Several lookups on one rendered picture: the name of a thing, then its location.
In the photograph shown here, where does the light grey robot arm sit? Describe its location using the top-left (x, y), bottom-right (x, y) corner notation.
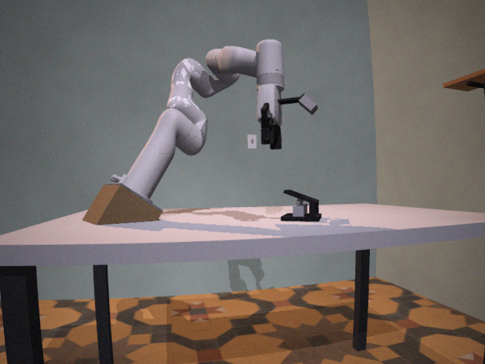
top-left (111, 39), bottom-right (284, 203)

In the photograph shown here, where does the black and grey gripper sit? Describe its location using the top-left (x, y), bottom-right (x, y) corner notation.
top-left (257, 83), bottom-right (284, 149)

